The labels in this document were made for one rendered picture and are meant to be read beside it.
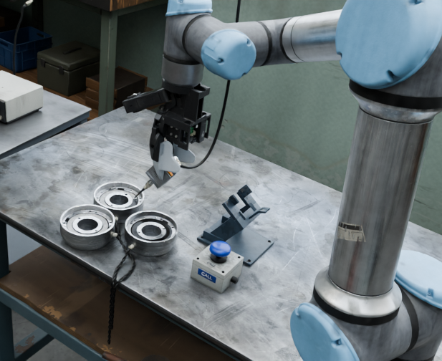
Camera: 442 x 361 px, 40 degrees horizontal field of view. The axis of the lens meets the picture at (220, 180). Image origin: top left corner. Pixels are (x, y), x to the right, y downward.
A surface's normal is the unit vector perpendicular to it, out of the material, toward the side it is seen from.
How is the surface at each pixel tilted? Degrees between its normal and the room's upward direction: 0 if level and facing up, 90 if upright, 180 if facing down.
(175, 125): 90
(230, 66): 89
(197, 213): 0
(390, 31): 82
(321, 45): 109
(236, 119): 90
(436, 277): 7
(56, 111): 0
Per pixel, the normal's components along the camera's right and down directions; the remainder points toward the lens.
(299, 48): -0.73, 0.55
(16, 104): 0.87, 0.36
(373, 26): -0.81, 0.07
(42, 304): 0.13, -0.84
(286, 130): -0.54, 0.38
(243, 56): 0.55, 0.50
